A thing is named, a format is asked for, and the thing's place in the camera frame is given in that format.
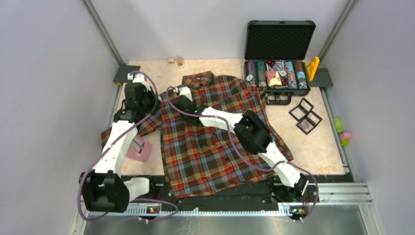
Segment pink metronome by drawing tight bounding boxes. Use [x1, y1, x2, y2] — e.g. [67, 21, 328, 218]
[126, 136, 153, 163]

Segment green pink toy pieces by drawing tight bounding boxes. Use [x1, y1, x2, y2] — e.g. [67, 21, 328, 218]
[333, 118, 353, 146]

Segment left grey baseplate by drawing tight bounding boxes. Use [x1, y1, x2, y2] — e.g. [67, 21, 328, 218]
[113, 64, 140, 84]

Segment plaid flannel shirt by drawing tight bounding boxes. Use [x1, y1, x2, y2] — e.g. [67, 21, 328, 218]
[138, 71, 273, 197]

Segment right grey baseplate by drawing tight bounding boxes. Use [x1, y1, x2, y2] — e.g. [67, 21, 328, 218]
[309, 68, 333, 88]

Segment black brooch display tray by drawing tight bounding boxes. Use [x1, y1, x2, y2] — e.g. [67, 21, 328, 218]
[289, 98, 323, 135]

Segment wooden block right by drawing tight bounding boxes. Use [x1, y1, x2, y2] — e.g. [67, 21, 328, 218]
[177, 56, 184, 66]

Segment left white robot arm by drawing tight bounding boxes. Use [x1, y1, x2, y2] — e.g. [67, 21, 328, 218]
[77, 71, 160, 213]

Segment silver brooch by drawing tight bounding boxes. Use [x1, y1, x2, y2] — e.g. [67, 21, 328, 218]
[300, 120, 312, 130]

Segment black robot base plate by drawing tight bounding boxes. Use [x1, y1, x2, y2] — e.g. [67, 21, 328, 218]
[141, 176, 318, 212]

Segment black poker chip case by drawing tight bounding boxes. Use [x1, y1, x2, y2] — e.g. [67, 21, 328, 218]
[244, 20, 316, 105]

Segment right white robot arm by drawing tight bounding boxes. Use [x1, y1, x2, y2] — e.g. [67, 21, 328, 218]
[169, 87, 309, 197]

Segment yellow plastic toy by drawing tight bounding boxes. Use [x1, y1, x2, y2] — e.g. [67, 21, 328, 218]
[306, 56, 320, 82]

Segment grey baseplate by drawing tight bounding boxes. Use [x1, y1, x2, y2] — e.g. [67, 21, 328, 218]
[113, 64, 140, 84]
[309, 68, 333, 88]

